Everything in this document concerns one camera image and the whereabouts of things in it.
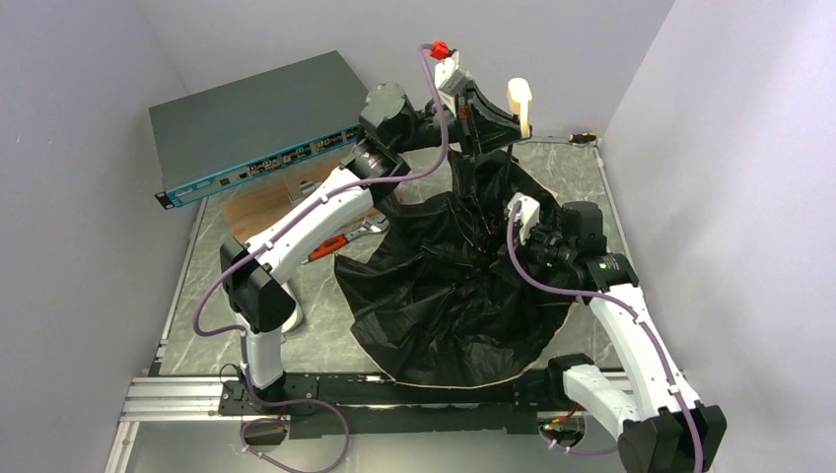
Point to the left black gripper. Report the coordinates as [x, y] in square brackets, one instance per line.
[467, 120]

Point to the mint green umbrella sleeve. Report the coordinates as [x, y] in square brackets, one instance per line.
[296, 318]

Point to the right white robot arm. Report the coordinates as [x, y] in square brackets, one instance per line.
[662, 424]

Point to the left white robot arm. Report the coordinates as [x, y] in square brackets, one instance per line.
[256, 273]

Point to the wooden board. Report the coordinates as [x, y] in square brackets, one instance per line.
[267, 200]

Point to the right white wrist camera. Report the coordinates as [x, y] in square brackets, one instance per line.
[523, 214]

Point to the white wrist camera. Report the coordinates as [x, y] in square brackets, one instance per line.
[450, 79]
[523, 214]

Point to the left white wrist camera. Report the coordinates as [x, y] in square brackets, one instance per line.
[450, 79]

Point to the black yellow screwdriver handle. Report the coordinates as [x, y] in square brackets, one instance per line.
[582, 138]

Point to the red handled adjustable wrench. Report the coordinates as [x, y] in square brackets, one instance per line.
[369, 226]

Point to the grey metal bracket stand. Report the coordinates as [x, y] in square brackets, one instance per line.
[307, 188]

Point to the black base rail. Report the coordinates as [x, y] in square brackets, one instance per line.
[366, 403]

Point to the grey blue network switch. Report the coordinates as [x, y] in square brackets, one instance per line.
[219, 138]

